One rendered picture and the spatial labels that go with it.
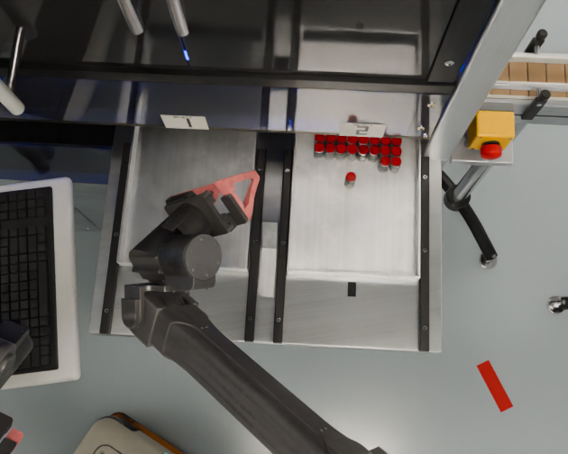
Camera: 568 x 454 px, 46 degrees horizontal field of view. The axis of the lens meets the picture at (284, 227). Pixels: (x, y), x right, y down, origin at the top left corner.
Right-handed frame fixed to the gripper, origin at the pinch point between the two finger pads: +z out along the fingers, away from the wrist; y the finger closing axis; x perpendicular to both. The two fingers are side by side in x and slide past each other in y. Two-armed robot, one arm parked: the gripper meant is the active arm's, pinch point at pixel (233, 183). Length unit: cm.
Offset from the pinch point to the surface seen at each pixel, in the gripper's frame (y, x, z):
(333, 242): -17.5, -28.4, 25.4
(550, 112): 13, -32, 69
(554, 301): -31, -113, 104
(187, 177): -38.5, -2.9, 19.5
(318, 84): 2.4, 3.0, 24.2
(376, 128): -2.2, -11.9, 36.6
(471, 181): -30, -58, 95
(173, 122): -29.0, 8.9, 17.9
